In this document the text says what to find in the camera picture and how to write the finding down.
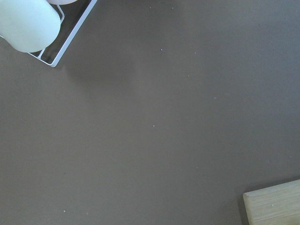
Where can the white cup rack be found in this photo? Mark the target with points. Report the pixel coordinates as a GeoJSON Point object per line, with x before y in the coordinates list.
{"type": "Point", "coordinates": [72, 17]}

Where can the wooden cutting board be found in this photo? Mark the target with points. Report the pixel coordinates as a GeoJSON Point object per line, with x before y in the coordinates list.
{"type": "Point", "coordinates": [276, 205]}

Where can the pastel pink cup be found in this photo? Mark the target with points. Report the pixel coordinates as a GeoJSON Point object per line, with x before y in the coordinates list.
{"type": "Point", "coordinates": [61, 2]}

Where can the pastel green cup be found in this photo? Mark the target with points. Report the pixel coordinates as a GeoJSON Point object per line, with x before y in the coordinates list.
{"type": "Point", "coordinates": [28, 25]}

